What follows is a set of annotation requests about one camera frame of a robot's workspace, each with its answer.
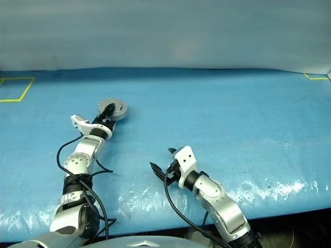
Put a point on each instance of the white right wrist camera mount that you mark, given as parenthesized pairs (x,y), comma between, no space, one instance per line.
(186,160)

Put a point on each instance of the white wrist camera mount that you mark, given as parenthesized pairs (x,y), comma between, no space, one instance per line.
(85,125)
(186,160)

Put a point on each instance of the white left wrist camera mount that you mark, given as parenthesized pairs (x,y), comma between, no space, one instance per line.
(85,125)

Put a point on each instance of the silver robot torso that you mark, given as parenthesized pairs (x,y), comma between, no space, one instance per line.
(129,242)

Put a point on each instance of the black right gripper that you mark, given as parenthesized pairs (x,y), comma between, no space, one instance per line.
(174,170)

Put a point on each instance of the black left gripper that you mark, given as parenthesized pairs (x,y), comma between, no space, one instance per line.
(106,121)

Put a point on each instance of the grey round motor lid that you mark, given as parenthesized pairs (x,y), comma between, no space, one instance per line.
(119,103)

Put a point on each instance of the blue plastic table cover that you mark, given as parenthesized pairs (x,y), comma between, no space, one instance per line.
(207,116)

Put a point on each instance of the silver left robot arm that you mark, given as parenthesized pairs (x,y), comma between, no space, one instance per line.
(77,162)

